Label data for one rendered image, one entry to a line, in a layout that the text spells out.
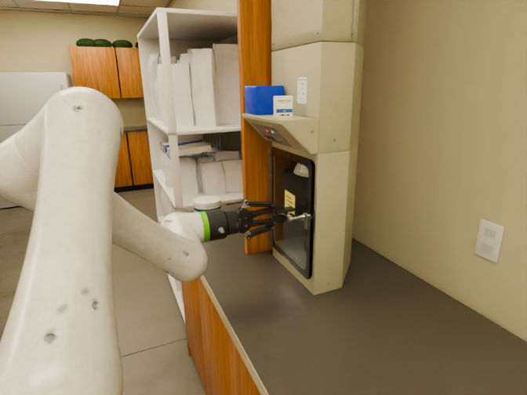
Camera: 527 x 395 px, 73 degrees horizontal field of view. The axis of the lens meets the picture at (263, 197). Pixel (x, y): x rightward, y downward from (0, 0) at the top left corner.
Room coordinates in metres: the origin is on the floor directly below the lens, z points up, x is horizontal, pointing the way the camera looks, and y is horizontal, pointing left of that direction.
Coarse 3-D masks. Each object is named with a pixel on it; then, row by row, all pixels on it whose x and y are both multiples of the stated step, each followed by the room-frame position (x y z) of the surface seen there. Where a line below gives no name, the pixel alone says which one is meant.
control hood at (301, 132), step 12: (252, 120) 1.21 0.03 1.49; (264, 120) 1.09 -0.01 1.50; (276, 120) 1.02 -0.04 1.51; (288, 120) 0.99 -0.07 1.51; (300, 120) 1.00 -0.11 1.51; (312, 120) 1.02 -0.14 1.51; (288, 132) 1.00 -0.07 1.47; (300, 132) 1.00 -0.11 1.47; (312, 132) 1.01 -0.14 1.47; (300, 144) 1.01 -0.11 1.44; (312, 144) 1.02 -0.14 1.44
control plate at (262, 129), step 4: (252, 124) 1.25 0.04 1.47; (256, 128) 1.25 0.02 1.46; (260, 128) 1.20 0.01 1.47; (264, 128) 1.16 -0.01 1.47; (268, 128) 1.12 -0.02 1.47; (260, 132) 1.26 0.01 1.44; (264, 132) 1.22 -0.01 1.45; (268, 132) 1.17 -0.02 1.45; (272, 132) 1.13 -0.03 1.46; (276, 132) 1.10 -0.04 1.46; (264, 136) 1.27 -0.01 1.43; (272, 136) 1.18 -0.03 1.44; (276, 136) 1.14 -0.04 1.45; (280, 136) 1.10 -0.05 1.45; (272, 140) 1.23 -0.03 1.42; (276, 140) 1.18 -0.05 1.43; (280, 140) 1.14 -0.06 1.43; (284, 140) 1.10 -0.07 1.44; (284, 144) 1.15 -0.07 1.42; (288, 144) 1.11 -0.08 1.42
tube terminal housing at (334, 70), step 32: (288, 64) 1.20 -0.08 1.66; (320, 64) 1.03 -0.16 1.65; (352, 64) 1.06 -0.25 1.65; (320, 96) 1.03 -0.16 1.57; (352, 96) 1.07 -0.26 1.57; (320, 128) 1.03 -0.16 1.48; (352, 128) 1.10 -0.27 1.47; (320, 160) 1.03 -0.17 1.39; (352, 160) 1.14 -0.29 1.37; (320, 192) 1.03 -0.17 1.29; (352, 192) 1.19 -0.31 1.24; (320, 224) 1.03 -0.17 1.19; (352, 224) 1.24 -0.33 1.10; (320, 256) 1.03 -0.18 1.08; (320, 288) 1.03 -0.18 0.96
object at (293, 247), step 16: (272, 160) 1.29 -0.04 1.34; (288, 160) 1.17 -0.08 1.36; (304, 160) 1.07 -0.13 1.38; (272, 176) 1.29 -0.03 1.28; (288, 176) 1.17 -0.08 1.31; (304, 176) 1.06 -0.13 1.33; (272, 192) 1.29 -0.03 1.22; (304, 192) 1.06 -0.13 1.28; (304, 208) 1.06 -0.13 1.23; (288, 224) 1.17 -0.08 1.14; (304, 224) 1.06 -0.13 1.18; (288, 240) 1.16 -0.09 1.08; (304, 240) 1.06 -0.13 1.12; (288, 256) 1.16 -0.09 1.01; (304, 256) 1.05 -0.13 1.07; (304, 272) 1.05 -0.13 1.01
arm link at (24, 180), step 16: (0, 144) 0.62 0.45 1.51; (0, 160) 0.59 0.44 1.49; (16, 160) 0.59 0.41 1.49; (0, 176) 0.59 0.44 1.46; (16, 176) 0.59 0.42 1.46; (32, 176) 0.59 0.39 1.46; (0, 192) 0.60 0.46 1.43; (16, 192) 0.60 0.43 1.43; (32, 192) 0.61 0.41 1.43; (32, 208) 0.62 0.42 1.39
